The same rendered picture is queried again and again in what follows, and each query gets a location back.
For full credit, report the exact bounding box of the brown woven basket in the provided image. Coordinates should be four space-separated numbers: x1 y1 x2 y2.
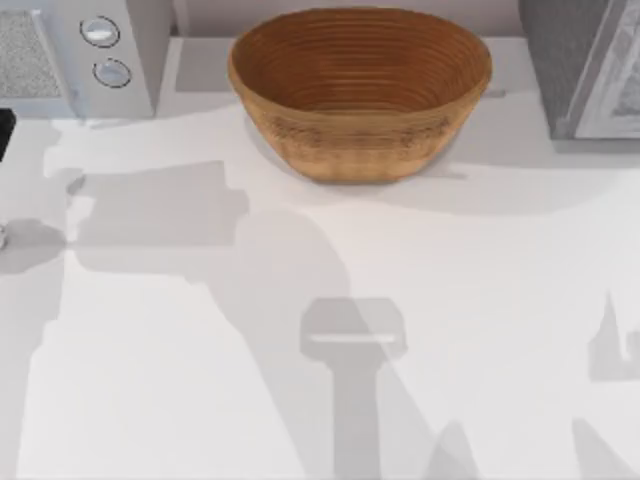
227 6 494 185

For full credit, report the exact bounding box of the pale microwave oven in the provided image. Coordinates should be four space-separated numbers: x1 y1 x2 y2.
0 0 175 121

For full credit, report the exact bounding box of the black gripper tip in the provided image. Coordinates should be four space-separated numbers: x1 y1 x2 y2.
0 108 18 163

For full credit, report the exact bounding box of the round microwave knob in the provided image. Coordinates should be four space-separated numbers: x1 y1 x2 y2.
91 56 134 89
79 15 122 49

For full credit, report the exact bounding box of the grey cabinet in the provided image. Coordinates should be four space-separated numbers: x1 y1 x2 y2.
517 0 640 142

